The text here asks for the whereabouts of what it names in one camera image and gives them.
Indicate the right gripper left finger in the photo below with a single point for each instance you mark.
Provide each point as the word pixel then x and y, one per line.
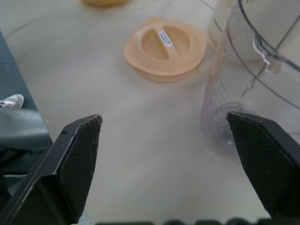
pixel 77 164

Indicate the yellow object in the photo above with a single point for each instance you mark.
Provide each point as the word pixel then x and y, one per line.
pixel 96 2

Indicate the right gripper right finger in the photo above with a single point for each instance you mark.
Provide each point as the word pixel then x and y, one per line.
pixel 264 159

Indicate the cream blender motor base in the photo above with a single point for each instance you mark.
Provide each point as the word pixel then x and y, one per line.
pixel 219 21

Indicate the white sneaker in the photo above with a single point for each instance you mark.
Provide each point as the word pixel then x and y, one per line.
pixel 12 100

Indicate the peach plastic blender lid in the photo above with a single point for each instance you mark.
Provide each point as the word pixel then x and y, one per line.
pixel 150 62

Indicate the bowl of yellow food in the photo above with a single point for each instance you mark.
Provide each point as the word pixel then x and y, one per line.
pixel 117 5

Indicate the clear plastic blender jar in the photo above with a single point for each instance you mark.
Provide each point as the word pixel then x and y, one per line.
pixel 257 75

